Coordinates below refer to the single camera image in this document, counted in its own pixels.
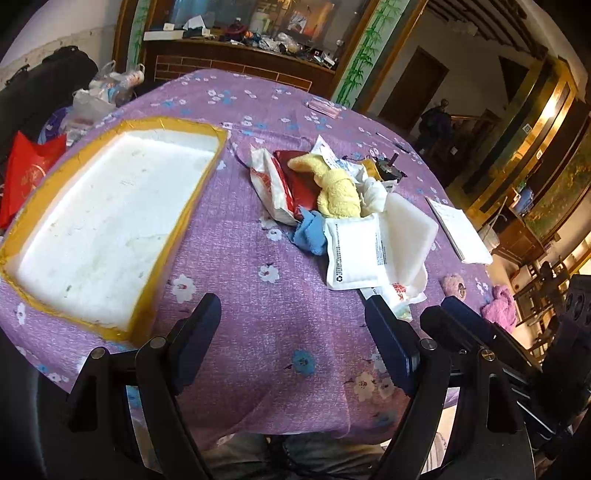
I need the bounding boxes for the bamboo painted pillar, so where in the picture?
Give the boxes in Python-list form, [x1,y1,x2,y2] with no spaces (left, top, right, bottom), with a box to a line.
[331,0,400,110]

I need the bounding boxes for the white foam box yellow tape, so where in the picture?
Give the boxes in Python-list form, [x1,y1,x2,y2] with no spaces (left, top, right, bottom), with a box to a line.
[0,117,230,346]

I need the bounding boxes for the pink plush cloth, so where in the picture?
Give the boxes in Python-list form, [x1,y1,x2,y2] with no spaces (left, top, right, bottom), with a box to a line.
[480,285,518,334]

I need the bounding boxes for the white cloth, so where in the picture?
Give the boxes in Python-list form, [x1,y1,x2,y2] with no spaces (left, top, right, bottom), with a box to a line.
[359,179,389,215]

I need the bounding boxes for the blue cloth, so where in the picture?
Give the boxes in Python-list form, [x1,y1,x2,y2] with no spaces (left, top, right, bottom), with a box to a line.
[290,209,329,256]

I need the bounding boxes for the landscape painting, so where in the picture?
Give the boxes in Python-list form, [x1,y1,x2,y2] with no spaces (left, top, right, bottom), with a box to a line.
[524,138,591,241]

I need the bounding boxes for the black electric motor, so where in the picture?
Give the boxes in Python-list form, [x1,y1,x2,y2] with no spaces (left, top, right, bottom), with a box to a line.
[373,154,408,182]

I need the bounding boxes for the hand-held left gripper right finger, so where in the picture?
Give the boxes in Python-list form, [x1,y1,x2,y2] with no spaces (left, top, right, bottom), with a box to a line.
[365,294,536,480]

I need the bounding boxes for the white notebook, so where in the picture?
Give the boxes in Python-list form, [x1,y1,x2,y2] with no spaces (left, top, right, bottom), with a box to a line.
[426,196,495,265]

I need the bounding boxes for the red plastic bag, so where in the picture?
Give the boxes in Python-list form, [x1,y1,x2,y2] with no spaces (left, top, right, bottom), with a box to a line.
[0,130,68,230]

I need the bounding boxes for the white foam sponge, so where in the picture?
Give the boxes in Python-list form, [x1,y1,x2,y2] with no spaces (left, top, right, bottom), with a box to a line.
[382,191,439,298]

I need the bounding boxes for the wooden sideboard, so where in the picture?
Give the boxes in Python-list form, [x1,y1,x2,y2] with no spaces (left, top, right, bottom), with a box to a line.
[141,28,340,100]

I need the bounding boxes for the person's legs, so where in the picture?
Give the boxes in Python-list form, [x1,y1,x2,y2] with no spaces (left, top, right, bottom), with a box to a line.
[203,431,385,480]

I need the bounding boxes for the white red printed tissue pack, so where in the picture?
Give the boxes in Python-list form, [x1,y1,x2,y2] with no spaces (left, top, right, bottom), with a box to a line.
[249,145,298,227]

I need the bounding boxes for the white sachet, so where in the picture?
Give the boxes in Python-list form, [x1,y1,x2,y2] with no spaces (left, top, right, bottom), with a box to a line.
[323,213,394,291]

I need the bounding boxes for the white blue printed packet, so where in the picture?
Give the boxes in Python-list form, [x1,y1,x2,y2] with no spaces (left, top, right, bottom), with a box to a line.
[310,135,368,178]

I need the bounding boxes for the wooden door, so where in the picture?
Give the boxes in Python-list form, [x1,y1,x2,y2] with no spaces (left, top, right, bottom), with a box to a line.
[378,46,450,134]

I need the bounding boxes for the white plastic bag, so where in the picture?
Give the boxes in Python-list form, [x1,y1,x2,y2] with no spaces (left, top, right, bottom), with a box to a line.
[71,61,146,123]

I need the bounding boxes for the purple floral tablecloth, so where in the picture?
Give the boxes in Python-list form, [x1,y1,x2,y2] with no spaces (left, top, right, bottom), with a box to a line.
[0,69,519,440]

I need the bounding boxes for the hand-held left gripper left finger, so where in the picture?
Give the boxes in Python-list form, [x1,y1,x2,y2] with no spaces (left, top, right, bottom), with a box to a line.
[67,293,222,480]

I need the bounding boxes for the blue container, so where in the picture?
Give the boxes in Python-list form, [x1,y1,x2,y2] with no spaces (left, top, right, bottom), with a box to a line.
[509,187,533,217]

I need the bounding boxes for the wooden chair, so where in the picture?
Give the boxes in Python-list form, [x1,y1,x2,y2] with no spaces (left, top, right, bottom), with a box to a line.
[510,260,570,326]

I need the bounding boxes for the black bag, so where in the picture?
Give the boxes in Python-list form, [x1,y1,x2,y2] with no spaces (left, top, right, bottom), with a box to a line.
[0,45,99,144]

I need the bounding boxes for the small wooden cabinet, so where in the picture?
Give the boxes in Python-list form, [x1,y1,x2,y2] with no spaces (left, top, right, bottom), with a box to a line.
[492,208,551,267]

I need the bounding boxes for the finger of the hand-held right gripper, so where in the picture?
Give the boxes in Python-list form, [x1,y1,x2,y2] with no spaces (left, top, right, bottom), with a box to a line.
[441,296,542,370]
[420,305,467,354]

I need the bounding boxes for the pen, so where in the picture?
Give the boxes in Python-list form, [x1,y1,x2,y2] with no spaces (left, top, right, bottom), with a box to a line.
[375,131,411,154]

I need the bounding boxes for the small white red packet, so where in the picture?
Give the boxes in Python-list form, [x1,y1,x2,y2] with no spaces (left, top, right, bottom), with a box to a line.
[385,281,428,308]

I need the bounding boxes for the red pouch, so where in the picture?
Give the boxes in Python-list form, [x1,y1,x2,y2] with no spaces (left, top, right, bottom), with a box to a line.
[274,150,326,215]

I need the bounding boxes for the yellow towel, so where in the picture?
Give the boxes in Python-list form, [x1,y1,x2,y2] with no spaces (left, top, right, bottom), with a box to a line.
[287,154,362,219]

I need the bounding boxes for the pink flat packet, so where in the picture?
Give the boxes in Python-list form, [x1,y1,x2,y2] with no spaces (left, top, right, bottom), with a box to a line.
[306,98,346,117]

